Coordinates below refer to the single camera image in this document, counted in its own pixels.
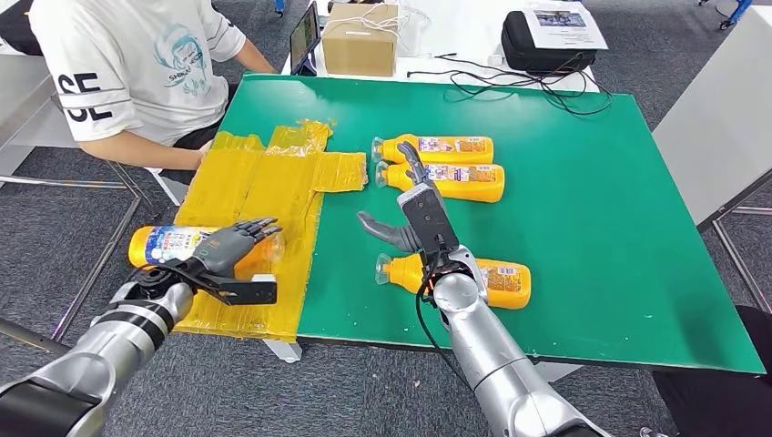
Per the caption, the white table foot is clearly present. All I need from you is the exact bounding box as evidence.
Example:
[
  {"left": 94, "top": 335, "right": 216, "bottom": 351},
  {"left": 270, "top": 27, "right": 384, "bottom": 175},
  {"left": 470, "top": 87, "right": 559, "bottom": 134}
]
[
  {"left": 264, "top": 339, "right": 303, "bottom": 365},
  {"left": 533, "top": 361, "right": 585, "bottom": 384}
]

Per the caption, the green table mat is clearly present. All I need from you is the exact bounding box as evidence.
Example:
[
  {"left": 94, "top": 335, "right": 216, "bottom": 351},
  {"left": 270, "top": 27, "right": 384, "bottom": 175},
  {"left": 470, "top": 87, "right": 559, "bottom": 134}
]
[{"left": 214, "top": 73, "right": 767, "bottom": 376}]

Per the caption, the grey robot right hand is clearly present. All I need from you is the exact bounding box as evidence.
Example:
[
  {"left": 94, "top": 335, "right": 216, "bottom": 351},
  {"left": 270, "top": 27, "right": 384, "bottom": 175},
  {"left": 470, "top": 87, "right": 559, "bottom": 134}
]
[{"left": 355, "top": 140, "right": 451, "bottom": 255}]

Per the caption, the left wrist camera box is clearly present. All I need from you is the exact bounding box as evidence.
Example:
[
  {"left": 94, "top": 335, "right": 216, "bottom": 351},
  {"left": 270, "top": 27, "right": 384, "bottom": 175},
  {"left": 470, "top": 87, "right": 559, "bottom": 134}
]
[{"left": 208, "top": 274, "right": 279, "bottom": 308}]

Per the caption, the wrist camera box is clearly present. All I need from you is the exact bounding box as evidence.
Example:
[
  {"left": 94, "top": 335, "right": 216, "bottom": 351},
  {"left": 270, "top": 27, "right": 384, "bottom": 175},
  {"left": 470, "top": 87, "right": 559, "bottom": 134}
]
[
  {"left": 208, "top": 274, "right": 279, "bottom": 308},
  {"left": 398, "top": 183, "right": 461, "bottom": 258}
]

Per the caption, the black tablet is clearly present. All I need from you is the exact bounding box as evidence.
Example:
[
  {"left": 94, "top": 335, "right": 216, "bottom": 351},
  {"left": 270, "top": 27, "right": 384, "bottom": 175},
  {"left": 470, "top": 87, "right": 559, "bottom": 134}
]
[{"left": 289, "top": 1, "right": 322, "bottom": 76}]

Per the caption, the yellow taped mat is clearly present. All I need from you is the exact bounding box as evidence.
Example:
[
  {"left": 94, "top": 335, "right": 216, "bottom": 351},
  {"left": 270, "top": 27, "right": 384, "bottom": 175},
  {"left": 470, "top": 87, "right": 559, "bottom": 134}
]
[{"left": 171, "top": 118, "right": 369, "bottom": 344}]

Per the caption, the pale grey desk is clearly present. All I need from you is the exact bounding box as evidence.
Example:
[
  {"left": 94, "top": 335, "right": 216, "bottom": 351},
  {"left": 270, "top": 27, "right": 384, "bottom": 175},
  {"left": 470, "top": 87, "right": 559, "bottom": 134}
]
[{"left": 653, "top": 5, "right": 772, "bottom": 315}]

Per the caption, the grey steel table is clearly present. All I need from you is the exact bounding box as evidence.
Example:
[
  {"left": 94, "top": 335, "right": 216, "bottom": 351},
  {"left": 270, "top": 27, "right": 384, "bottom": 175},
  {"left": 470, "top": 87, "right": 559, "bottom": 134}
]
[{"left": 0, "top": 51, "right": 163, "bottom": 358}]

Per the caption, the white printed paper sheet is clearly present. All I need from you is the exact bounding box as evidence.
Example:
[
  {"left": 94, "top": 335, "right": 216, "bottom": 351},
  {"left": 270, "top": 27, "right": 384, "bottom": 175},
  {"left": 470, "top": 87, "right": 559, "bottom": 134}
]
[{"left": 522, "top": 1, "right": 610, "bottom": 51}]

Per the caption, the person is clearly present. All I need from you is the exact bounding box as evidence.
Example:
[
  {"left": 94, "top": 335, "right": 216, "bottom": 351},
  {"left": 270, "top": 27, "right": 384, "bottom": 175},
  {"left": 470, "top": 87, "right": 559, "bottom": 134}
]
[{"left": 26, "top": 0, "right": 279, "bottom": 185}]

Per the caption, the black carrying case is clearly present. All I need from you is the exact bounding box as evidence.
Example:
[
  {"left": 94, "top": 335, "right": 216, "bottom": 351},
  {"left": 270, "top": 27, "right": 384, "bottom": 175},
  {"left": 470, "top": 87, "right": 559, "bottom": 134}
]
[{"left": 501, "top": 10, "right": 599, "bottom": 75}]

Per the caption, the white cord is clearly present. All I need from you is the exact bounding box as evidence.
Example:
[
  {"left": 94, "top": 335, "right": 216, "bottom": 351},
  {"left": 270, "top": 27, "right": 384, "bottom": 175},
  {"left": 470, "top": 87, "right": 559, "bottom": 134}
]
[{"left": 324, "top": 1, "right": 432, "bottom": 58}]

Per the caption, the brown cardboard box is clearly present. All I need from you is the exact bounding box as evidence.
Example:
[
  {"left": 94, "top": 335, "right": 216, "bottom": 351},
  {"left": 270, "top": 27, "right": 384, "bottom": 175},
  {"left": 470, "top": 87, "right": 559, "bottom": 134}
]
[{"left": 320, "top": 3, "right": 401, "bottom": 77}]

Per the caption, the orange detergent bottle clear cap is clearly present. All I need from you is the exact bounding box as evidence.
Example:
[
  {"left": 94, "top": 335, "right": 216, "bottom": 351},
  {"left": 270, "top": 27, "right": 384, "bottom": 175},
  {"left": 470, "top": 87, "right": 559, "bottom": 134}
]
[
  {"left": 370, "top": 133, "right": 495, "bottom": 165},
  {"left": 374, "top": 160, "right": 506, "bottom": 204},
  {"left": 374, "top": 251, "right": 533, "bottom": 311},
  {"left": 127, "top": 224, "right": 286, "bottom": 269}
]

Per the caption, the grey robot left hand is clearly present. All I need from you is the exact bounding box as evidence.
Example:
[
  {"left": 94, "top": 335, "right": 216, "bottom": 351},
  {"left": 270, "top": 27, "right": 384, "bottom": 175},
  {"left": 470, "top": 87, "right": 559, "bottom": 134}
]
[{"left": 192, "top": 217, "right": 285, "bottom": 279}]

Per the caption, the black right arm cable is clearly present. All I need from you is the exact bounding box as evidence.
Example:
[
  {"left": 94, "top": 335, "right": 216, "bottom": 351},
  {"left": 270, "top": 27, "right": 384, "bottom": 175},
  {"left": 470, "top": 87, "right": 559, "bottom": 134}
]
[{"left": 414, "top": 265, "right": 474, "bottom": 391}]

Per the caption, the black bag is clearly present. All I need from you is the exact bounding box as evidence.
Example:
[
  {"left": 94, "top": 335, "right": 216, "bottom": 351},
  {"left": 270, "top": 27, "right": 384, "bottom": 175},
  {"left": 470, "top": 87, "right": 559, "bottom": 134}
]
[{"left": 0, "top": 0, "right": 46, "bottom": 57}]

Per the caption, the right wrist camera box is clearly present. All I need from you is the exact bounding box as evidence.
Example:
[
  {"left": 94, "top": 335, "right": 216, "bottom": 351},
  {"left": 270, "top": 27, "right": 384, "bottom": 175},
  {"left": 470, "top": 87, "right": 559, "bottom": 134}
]
[{"left": 398, "top": 183, "right": 461, "bottom": 258}]

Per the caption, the blue cart frame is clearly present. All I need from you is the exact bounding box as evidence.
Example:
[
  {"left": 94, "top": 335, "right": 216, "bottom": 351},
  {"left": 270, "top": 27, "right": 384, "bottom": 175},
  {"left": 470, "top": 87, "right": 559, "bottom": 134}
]
[{"left": 699, "top": 0, "right": 757, "bottom": 31}]

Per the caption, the white table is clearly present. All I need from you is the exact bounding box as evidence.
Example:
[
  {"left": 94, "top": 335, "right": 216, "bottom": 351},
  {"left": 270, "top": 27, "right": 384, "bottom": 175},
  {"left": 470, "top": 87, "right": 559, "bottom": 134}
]
[{"left": 279, "top": 0, "right": 603, "bottom": 95}]

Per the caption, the person's leg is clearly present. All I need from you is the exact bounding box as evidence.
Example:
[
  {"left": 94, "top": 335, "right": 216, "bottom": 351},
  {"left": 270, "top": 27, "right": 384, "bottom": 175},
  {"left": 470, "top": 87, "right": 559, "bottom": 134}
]
[{"left": 650, "top": 305, "right": 772, "bottom": 437}]

